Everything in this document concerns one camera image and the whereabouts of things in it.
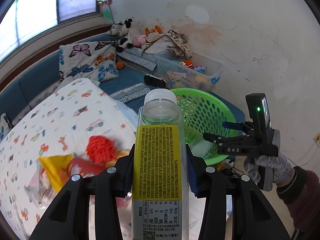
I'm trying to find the green plastic mesh basket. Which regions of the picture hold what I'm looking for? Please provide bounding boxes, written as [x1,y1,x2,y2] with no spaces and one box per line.
[170,87,239,166]

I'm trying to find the red printed plastic cup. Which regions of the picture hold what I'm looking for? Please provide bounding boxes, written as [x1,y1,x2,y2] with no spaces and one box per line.
[67,158,106,178]

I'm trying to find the yellow snack bag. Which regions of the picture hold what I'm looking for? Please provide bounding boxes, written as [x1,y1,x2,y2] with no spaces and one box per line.
[39,154,74,193]

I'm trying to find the clear bottle yellow label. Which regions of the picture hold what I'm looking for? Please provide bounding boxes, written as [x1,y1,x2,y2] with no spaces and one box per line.
[132,89,189,239]

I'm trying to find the right gloved hand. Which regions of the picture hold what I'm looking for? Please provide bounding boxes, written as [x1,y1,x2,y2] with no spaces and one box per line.
[244,153,295,187]

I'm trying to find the clear plastic bag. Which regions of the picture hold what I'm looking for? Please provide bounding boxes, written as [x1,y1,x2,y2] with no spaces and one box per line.
[24,166,56,209]

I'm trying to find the clear plastic toy bin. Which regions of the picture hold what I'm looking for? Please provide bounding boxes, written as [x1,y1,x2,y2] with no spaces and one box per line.
[155,50,224,91]

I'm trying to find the printed white table cloth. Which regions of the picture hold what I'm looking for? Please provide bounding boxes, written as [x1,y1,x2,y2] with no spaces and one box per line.
[1,78,139,239]

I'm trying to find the black handheld game console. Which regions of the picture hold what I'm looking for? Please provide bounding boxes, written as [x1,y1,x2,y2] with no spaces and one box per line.
[144,74,167,88]

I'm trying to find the beige printed cloth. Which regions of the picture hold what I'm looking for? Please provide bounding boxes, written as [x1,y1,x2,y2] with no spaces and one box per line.
[141,30,193,59]

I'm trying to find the small butterfly cushion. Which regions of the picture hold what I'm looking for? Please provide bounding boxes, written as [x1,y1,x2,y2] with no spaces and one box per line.
[0,113,12,142]

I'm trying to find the orange fox plush toy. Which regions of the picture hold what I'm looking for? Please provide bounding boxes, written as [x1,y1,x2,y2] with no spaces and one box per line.
[145,25,163,39]

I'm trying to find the pink plush toy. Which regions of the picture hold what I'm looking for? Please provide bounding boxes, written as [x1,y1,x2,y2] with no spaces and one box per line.
[134,35,148,47]

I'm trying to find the blue sofa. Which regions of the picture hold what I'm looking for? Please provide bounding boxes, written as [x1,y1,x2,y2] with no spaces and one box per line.
[0,33,246,131]

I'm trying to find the small orange ball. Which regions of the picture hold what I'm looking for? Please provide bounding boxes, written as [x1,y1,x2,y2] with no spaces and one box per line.
[116,61,125,70]

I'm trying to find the cow plush toy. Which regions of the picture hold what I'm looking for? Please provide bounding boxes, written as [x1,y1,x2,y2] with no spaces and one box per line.
[116,17,139,53]

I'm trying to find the butterfly print pillow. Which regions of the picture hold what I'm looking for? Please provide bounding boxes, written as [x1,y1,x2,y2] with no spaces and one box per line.
[59,41,119,82]

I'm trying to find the grey plush toy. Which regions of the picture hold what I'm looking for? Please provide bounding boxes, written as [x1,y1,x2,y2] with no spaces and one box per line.
[107,23,123,36]

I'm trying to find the colourful pinwheel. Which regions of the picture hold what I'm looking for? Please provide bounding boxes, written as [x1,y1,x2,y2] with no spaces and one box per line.
[97,0,114,23]

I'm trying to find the window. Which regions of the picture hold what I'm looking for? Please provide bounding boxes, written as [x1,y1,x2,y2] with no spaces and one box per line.
[1,0,97,60]

